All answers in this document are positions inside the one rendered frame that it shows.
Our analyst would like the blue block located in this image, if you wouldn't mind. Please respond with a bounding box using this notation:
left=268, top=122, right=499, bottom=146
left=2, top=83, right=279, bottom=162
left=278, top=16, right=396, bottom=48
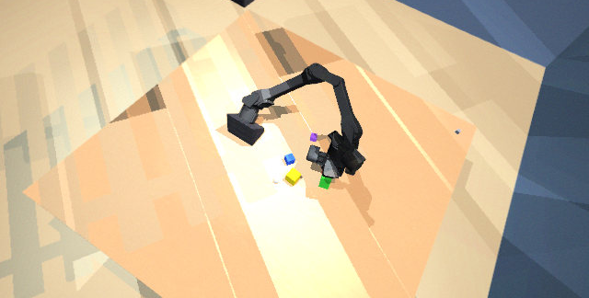
left=284, top=153, right=295, bottom=166

